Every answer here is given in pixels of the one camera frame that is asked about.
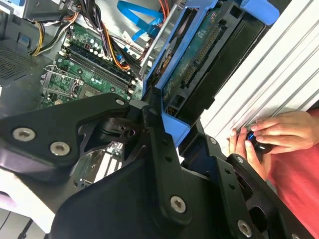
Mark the person's left hand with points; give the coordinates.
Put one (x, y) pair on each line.
(249, 159)

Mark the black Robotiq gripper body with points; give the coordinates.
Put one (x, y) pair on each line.
(112, 214)

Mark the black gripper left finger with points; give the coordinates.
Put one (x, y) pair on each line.
(49, 124)

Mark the person's right hand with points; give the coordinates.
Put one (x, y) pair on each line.
(294, 129)

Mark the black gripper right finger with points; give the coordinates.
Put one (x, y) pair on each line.
(249, 199)

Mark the hard disk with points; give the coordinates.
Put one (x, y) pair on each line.
(199, 49)

